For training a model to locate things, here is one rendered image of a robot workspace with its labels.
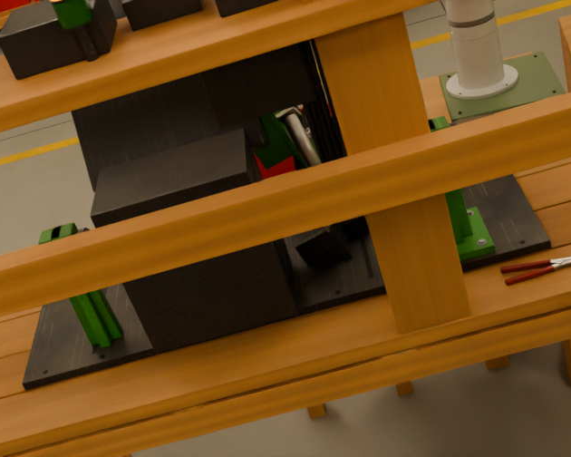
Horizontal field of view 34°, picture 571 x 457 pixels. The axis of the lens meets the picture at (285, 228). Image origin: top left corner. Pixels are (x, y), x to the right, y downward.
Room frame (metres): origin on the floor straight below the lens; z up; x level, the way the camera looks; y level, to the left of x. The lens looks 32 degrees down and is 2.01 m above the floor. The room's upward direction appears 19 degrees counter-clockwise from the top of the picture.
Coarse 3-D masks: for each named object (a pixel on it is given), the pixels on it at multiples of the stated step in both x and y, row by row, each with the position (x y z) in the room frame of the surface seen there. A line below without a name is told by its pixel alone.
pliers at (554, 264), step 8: (520, 264) 1.41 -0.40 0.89; (528, 264) 1.40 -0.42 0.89; (536, 264) 1.39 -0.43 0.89; (544, 264) 1.39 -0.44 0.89; (552, 264) 1.38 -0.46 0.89; (560, 264) 1.37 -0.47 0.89; (568, 264) 1.37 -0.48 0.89; (504, 272) 1.41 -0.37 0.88; (528, 272) 1.38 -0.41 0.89; (536, 272) 1.37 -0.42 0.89; (544, 272) 1.37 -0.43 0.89; (512, 280) 1.37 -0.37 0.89; (520, 280) 1.37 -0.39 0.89
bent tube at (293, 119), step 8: (280, 112) 1.70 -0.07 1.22; (288, 112) 1.70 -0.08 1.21; (296, 112) 1.72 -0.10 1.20; (280, 120) 1.71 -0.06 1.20; (288, 120) 1.70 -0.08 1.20; (296, 120) 1.70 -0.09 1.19; (288, 128) 1.69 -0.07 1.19; (296, 128) 1.68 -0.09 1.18; (296, 136) 1.67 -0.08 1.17; (304, 136) 1.67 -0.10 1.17; (296, 144) 1.66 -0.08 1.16; (304, 144) 1.66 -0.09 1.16; (304, 152) 1.65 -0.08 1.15; (312, 152) 1.65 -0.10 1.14; (304, 160) 1.65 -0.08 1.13; (312, 160) 1.64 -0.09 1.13; (320, 160) 1.65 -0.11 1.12
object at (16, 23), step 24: (48, 0) 1.55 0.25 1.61; (96, 0) 1.47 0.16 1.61; (216, 0) 1.40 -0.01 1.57; (240, 0) 1.40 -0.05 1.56; (264, 0) 1.40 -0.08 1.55; (24, 24) 1.46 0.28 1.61; (48, 24) 1.43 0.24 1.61; (96, 24) 1.42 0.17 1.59; (24, 48) 1.44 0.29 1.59; (48, 48) 1.43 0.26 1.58; (72, 48) 1.43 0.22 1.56; (96, 48) 1.43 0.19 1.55; (24, 72) 1.44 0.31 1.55
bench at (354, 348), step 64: (0, 320) 1.86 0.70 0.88; (320, 320) 1.46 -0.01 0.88; (384, 320) 1.40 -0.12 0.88; (512, 320) 1.31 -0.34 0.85; (0, 384) 1.61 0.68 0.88; (64, 384) 1.54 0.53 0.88; (128, 384) 1.47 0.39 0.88; (192, 384) 1.40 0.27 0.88; (256, 384) 1.37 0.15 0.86; (320, 384) 1.36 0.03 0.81; (384, 384) 1.35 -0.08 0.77; (0, 448) 1.43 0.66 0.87; (64, 448) 1.42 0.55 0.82; (128, 448) 1.40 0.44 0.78
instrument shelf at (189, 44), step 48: (288, 0) 1.38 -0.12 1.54; (336, 0) 1.31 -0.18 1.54; (384, 0) 1.29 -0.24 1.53; (432, 0) 1.28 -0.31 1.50; (144, 48) 1.39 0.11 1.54; (192, 48) 1.32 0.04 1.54; (240, 48) 1.31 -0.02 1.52; (0, 96) 1.40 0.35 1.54; (48, 96) 1.35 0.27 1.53; (96, 96) 1.34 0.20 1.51
